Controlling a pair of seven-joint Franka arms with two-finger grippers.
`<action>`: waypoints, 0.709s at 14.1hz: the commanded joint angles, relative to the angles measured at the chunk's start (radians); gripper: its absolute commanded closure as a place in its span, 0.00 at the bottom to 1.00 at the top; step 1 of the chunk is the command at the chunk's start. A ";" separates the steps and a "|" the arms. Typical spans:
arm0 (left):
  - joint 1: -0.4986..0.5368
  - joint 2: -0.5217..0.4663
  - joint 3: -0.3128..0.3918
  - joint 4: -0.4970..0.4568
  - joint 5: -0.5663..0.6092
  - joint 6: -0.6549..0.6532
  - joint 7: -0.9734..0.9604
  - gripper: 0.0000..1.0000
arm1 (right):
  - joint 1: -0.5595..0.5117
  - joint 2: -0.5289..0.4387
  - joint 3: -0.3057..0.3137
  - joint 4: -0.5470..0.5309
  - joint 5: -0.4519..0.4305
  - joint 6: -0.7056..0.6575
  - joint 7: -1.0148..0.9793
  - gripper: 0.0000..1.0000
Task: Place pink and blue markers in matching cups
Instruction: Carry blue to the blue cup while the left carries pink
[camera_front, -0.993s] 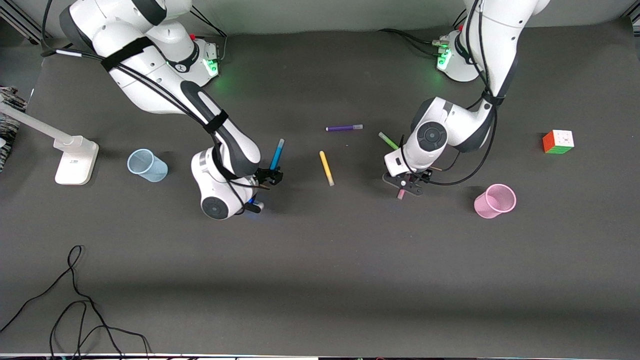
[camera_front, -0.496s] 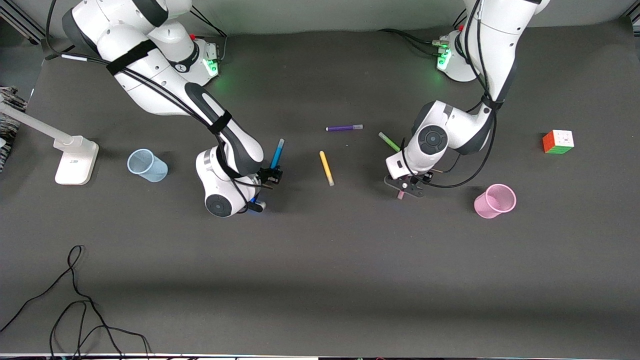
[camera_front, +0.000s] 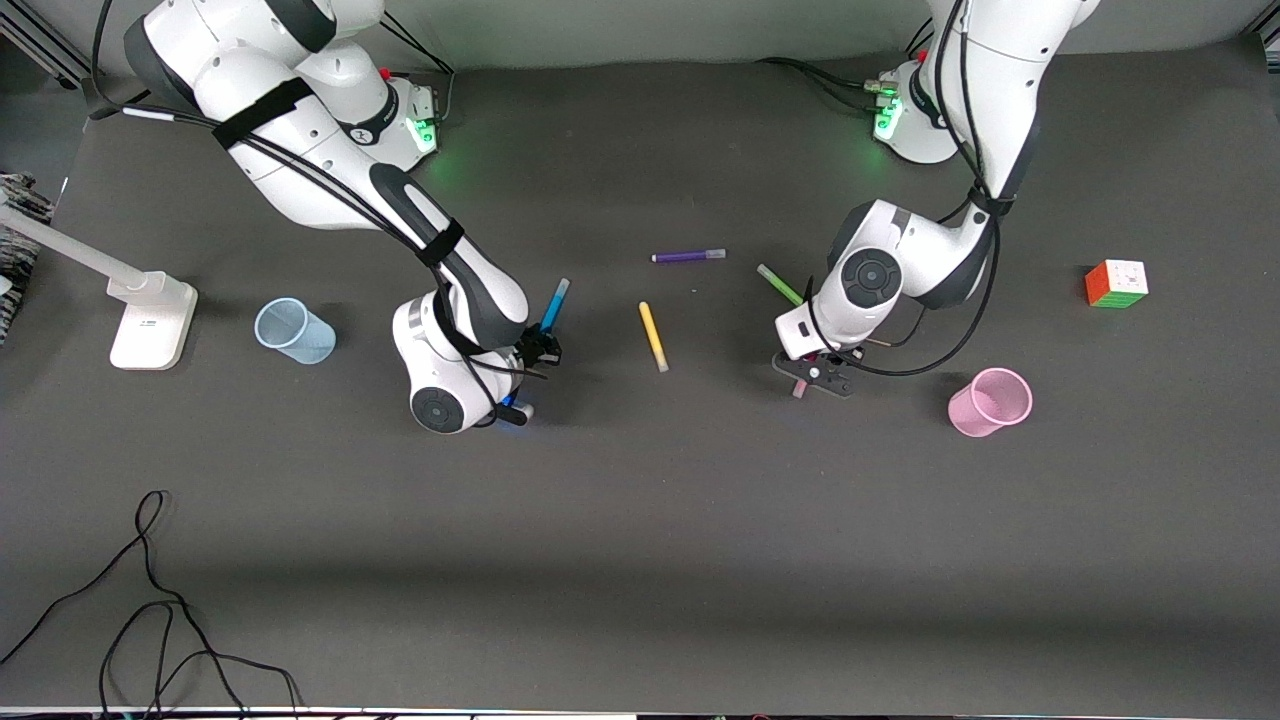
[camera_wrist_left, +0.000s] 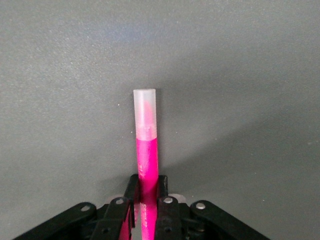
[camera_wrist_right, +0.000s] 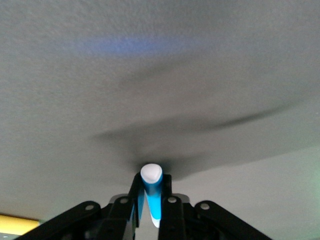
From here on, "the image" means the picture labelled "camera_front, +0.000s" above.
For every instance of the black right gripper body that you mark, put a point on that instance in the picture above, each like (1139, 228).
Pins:
(536, 347)

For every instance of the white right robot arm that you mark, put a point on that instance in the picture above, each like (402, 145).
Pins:
(280, 190)

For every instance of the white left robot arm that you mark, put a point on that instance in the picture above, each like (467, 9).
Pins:
(1000, 80)

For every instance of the yellow marker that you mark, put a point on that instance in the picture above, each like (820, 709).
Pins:
(652, 335)

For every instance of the green marker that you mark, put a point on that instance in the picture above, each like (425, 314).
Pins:
(775, 280)

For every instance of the translucent pink cup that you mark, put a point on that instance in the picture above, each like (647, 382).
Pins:
(985, 410)

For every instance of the purple marker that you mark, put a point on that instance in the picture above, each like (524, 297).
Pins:
(685, 256)

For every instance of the translucent blue cup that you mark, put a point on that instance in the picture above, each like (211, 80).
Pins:
(300, 340)

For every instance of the colourful puzzle cube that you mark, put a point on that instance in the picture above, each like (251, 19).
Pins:
(1120, 285)

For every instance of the white stand base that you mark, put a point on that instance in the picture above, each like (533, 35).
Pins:
(150, 330)

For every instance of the grey patterned cloth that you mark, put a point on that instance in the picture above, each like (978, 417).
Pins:
(18, 272)

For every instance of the aluminium frame rail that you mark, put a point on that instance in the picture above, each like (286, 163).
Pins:
(40, 48)
(1270, 36)

